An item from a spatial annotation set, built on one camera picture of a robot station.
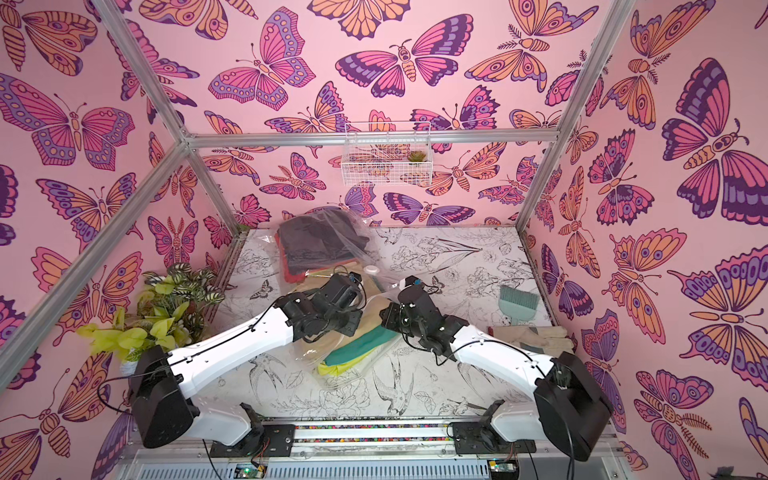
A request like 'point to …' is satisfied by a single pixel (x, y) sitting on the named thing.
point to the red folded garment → (290, 277)
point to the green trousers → (361, 344)
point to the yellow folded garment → (338, 370)
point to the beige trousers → (333, 341)
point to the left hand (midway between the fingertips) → (358, 314)
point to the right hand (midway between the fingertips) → (380, 310)
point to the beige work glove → (550, 340)
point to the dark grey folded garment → (321, 238)
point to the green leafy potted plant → (168, 313)
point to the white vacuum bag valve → (371, 269)
